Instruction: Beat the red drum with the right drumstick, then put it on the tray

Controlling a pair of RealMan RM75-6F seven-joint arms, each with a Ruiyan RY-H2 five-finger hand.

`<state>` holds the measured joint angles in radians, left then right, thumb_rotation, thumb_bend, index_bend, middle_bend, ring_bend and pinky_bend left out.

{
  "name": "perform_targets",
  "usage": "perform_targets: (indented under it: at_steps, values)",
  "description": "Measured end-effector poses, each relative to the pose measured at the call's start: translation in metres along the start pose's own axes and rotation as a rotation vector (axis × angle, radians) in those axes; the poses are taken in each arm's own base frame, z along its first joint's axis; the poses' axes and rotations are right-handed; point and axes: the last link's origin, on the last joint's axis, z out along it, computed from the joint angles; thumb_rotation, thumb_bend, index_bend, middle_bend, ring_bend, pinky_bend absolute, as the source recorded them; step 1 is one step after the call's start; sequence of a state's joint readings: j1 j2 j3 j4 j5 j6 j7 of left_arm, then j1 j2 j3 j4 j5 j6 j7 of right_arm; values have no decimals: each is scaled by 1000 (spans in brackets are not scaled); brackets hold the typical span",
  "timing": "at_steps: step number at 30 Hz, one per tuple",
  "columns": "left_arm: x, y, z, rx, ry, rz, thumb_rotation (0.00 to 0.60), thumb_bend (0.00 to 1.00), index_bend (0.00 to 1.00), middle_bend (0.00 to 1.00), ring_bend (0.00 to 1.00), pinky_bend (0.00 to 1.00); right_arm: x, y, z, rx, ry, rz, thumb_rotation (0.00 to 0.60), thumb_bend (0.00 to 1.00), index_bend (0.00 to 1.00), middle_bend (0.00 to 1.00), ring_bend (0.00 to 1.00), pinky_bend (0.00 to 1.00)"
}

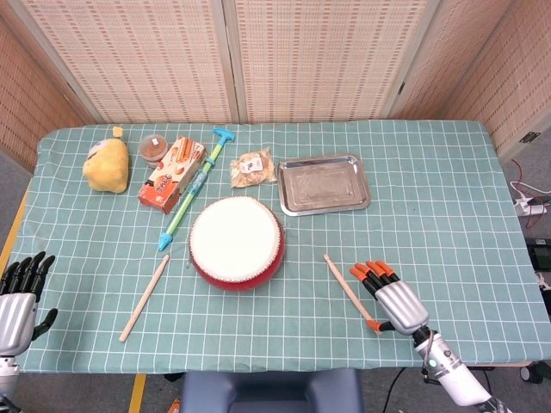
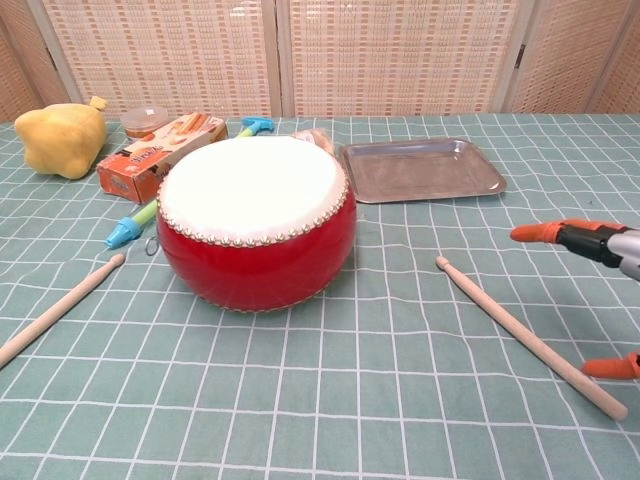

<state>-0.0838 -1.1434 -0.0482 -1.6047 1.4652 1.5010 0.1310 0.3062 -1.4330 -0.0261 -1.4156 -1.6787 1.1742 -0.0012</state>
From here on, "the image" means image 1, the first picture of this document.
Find dark blue seat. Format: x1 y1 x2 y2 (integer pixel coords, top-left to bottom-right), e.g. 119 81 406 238
179 368 365 413

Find bamboo folding screen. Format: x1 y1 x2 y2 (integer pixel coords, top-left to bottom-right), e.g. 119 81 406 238
0 0 551 173

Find black box device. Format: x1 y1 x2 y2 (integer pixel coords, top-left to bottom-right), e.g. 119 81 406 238
525 237 551 270

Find silver left hand black fingers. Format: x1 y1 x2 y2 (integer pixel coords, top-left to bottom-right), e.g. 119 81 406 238
0 251 59 357

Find red drum white skin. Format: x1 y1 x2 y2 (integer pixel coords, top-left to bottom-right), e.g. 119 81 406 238
188 195 287 293

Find orange biscuit box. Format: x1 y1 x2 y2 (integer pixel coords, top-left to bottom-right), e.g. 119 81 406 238
137 136 207 215

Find white cable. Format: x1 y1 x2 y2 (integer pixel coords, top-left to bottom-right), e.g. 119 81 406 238
510 180 551 201

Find green checked tablecloth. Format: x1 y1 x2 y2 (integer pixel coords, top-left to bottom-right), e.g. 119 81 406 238
0 119 551 374

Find red cable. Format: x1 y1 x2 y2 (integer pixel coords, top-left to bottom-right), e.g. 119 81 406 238
511 158 529 193

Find silver right hand orange fingertips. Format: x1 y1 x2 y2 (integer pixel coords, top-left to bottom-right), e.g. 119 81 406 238
349 259 430 336

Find clear cup brown contents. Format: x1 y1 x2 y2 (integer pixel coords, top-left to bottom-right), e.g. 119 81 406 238
139 133 169 170

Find black caster wheel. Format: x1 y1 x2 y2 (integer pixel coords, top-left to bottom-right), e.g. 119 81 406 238
520 363 546 382

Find wooden drumstick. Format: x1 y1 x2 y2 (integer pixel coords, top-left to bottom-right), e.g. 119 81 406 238
323 253 383 336
119 254 171 343

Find stainless steel tray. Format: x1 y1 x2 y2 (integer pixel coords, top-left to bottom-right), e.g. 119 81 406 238
277 153 372 218

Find green blue water squirter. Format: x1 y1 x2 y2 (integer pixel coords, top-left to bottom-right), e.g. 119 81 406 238
157 126 237 252

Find white power strip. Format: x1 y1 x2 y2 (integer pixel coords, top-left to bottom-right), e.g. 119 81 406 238
515 195 548 216

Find black floor cable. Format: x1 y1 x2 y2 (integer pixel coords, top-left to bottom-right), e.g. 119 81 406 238
385 367 408 413

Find yellow plush toy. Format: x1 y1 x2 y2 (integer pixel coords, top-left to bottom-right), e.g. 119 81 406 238
82 126 131 194

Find clear bag of snacks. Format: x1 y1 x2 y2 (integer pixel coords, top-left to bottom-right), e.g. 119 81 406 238
229 147 277 189

